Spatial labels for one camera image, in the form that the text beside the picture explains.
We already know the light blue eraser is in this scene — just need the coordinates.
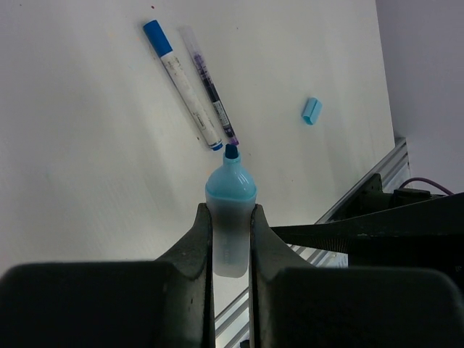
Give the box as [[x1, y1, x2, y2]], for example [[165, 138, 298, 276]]
[[301, 97, 323, 125]]

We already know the aluminium mounting rail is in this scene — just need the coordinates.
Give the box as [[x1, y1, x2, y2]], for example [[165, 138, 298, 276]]
[[215, 138, 409, 347]]

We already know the blue pen cap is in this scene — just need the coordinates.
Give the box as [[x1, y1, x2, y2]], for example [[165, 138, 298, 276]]
[[143, 20, 173, 57]]

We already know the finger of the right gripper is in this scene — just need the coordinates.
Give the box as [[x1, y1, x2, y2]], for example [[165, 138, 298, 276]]
[[272, 193, 463, 254]]

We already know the purple ink pen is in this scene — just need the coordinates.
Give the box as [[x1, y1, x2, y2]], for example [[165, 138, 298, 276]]
[[192, 52, 239, 146]]

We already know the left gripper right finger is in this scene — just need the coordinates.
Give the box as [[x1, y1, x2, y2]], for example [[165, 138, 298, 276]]
[[249, 205, 463, 347]]

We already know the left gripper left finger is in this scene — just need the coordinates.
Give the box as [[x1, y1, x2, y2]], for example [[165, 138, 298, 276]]
[[1, 204, 215, 347]]

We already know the blue capped clear pen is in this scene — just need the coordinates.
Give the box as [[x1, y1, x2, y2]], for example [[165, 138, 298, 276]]
[[142, 20, 224, 152]]

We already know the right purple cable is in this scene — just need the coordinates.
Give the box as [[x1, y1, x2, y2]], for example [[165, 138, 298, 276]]
[[398, 176, 454, 196]]

